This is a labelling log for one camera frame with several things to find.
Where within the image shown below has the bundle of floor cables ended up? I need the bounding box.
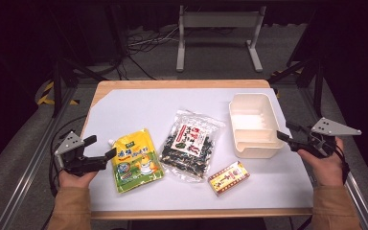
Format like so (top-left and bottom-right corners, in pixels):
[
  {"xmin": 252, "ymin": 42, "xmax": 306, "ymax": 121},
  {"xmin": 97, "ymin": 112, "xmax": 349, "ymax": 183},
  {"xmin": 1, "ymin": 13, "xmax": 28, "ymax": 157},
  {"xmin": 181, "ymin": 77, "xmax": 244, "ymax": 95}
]
[{"xmin": 126, "ymin": 26, "xmax": 180, "ymax": 52}]

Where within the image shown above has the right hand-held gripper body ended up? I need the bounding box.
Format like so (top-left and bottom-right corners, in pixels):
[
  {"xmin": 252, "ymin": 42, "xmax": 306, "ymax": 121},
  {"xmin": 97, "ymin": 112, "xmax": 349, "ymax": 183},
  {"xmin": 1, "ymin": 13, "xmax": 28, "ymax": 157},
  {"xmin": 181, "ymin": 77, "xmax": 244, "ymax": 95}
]
[{"xmin": 288, "ymin": 116, "xmax": 363, "ymax": 159}]

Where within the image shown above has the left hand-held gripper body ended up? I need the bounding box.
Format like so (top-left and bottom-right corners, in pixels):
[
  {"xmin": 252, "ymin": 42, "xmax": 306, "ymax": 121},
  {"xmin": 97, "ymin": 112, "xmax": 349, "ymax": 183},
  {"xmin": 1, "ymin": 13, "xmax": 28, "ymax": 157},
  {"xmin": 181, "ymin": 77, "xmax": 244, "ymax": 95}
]
[{"xmin": 54, "ymin": 130, "xmax": 108, "ymax": 177}]

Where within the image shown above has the small yellow red box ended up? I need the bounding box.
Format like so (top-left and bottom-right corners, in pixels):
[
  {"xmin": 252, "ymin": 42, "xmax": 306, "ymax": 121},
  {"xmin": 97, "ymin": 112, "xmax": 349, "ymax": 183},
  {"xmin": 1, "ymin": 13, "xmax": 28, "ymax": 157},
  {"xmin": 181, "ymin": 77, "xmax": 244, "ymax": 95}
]
[{"xmin": 207, "ymin": 160, "xmax": 251, "ymax": 197}]

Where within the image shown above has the aluminium frame rail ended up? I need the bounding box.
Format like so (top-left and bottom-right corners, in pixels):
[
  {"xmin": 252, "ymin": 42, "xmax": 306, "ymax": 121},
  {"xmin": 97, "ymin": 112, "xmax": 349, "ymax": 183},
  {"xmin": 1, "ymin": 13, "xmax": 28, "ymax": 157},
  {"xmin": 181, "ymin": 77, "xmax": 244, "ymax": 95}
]
[
  {"xmin": 0, "ymin": 85, "xmax": 79, "ymax": 230},
  {"xmin": 299, "ymin": 85, "xmax": 368, "ymax": 230}
]

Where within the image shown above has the yellow green spout pouch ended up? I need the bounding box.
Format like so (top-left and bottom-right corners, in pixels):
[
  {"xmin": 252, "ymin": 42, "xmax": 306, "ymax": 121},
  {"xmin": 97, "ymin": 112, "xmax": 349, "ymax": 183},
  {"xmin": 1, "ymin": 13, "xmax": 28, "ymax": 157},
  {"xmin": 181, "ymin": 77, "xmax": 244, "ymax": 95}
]
[{"xmin": 107, "ymin": 127, "xmax": 166, "ymax": 195}]

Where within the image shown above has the grey metal stand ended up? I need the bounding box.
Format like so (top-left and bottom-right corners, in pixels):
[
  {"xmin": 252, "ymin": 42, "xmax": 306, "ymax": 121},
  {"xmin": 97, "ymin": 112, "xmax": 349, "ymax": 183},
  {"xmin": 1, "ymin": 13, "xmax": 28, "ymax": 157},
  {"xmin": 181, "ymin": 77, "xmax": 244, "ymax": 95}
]
[{"xmin": 175, "ymin": 5, "xmax": 267, "ymax": 74}]

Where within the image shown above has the yellow black hazard tape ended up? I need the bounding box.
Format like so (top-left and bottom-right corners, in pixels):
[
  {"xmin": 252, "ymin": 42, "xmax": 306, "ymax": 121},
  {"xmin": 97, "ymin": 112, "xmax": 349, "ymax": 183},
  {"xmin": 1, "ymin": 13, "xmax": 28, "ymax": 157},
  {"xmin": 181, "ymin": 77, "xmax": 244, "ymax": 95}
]
[{"xmin": 36, "ymin": 80, "xmax": 81, "ymax": 106}]

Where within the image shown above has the clear bag of dried seaweed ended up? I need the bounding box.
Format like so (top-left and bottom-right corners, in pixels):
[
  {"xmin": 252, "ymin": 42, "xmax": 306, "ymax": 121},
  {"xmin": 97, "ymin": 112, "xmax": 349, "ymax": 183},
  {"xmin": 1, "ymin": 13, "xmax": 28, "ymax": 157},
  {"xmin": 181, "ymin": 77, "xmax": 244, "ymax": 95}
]
[{"xmin": 158, "ymin": 109, "xmax": 226, "ymax": 184}]

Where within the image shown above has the person's right hand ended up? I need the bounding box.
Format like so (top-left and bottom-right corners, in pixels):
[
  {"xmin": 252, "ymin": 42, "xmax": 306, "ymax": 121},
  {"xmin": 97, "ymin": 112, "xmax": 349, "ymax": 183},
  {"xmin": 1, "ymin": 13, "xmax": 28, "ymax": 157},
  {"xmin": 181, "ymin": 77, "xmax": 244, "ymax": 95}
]
[{"xmin": 296, "ymin": 136, "xmax": 347, "ymax": 188}]

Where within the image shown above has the black tripod stand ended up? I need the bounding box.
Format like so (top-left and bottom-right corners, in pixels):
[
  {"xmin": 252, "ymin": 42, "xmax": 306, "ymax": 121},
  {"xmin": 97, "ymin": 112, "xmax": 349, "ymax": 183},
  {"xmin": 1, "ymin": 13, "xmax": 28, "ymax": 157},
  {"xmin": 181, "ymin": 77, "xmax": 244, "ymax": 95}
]
[
  {"xmin": 268, "ymin": 57, "xmax": 326, "ymax": 118},
  {"xmin": 51, "ymin": 57, "xmax": 109, "ymax": 119}
]

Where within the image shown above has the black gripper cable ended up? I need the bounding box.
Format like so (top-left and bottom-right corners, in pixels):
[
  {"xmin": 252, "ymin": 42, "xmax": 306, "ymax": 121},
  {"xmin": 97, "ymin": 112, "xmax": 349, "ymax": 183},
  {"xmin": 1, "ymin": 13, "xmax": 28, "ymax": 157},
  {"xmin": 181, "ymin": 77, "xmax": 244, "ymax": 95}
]
[
  {"xmin": 47, "ymin": 115, "xmax": 88, "ymax": 197},
  {"xmin": 333, "ymin": 149, "xmax": 352, "ymax": 186}
]

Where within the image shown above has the person's left hand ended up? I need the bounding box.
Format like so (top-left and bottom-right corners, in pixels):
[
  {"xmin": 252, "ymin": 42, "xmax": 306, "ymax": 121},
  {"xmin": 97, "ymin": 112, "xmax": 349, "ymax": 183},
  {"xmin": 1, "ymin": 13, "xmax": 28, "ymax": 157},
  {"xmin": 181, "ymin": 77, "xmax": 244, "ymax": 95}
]
[{"xmin": 57, "ymin": 168, "xmax": 99, "ymax": 190}]

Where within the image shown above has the cream plastic container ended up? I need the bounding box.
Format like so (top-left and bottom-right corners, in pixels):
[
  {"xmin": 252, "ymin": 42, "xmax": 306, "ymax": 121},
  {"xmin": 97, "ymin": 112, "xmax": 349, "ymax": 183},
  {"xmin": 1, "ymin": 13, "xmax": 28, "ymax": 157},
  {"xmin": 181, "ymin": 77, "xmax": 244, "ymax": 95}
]
[{"xmin": 228, "ymin": 92, "xmax": 286, "ymax": 160}]

